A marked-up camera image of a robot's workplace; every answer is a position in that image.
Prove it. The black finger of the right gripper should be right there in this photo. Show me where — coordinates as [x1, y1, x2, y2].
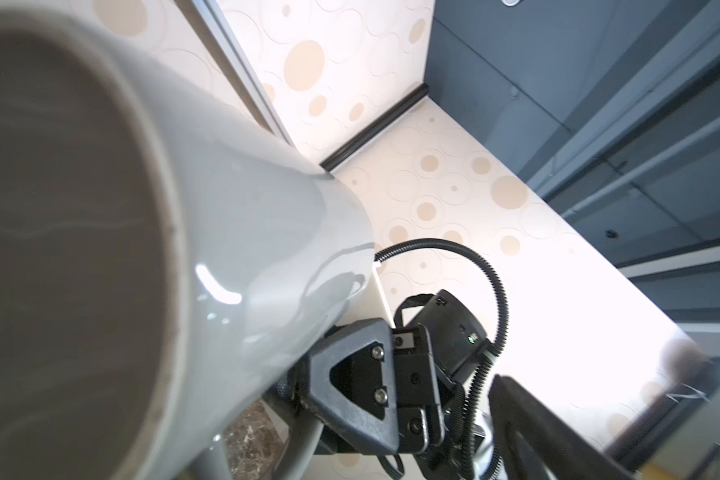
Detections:
[296, 318, 399, 455]

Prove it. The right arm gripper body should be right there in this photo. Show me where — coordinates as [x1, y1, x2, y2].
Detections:
[393, 289, 486, 462]

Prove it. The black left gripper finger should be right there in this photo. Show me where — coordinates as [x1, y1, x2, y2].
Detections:
[488, 375, 633, 479]

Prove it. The tall grey mug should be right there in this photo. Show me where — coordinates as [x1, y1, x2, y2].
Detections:
[0, 6, 373, 479]

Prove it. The black corrugated cable right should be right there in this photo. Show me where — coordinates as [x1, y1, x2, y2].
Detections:
[374, 238, 510, 480]

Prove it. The black corner frame post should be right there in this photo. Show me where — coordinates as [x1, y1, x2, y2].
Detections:
[319, 83, 430, 172]

